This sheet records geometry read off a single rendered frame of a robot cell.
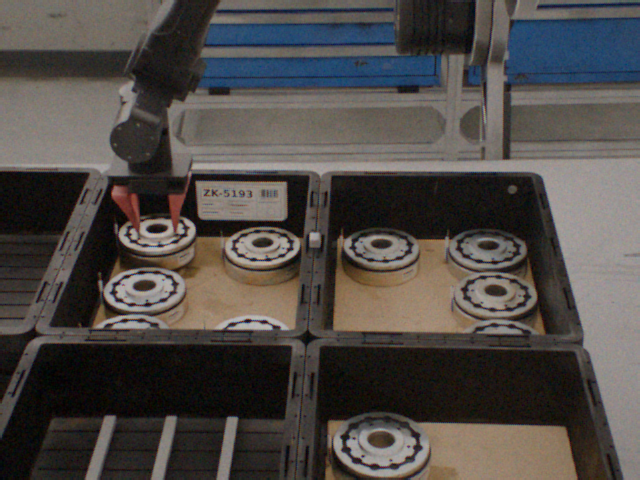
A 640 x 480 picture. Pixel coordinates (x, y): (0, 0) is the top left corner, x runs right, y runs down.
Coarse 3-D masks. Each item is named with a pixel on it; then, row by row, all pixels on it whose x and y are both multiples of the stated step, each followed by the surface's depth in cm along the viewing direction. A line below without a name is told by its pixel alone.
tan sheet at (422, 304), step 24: (432, 240) 168; (432, 264) 162; (528, 264) 162; (336, 288) 157; (360, 288) 157; (384, 288) 157; (408, 288) 157; (432, 288) 157; (336, 312) 152; (360, 312) 152; (384, 312) 152; (408, 312) 152; (432, 312) 152
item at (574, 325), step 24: (552, 216) 153; (552, 240) 150; (552, 264) 144; (312, 288) 139; (312, 312) 135; (576, 312) 134; (312, 336) 131; (336, 336) 131; (360, 336) 131; (384, 336) 130; (408, 336) 130; (432, 336) 130; (456, 336) 130; (480, 336) 130; (504, 336) 131; (528, 336) 131; (552, 336) 130; (576, 336) 130
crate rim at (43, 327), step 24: (96, 192) 160; (312, 192) 160; (312, 216) 154; (72, 264) 144; (312, 264) 143; (48, 312) 135; (144, 336) 131; (216, 336) 131; (240, 336) 131; (264, 336) 131; (288, 336) 131
